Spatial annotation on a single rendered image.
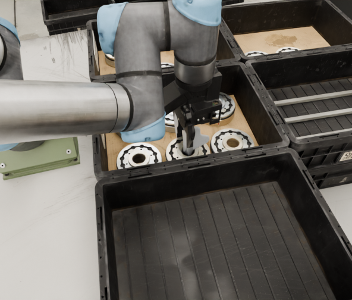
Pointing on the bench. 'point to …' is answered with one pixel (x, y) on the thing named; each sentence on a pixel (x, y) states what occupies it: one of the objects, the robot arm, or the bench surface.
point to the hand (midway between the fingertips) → (181, 144)
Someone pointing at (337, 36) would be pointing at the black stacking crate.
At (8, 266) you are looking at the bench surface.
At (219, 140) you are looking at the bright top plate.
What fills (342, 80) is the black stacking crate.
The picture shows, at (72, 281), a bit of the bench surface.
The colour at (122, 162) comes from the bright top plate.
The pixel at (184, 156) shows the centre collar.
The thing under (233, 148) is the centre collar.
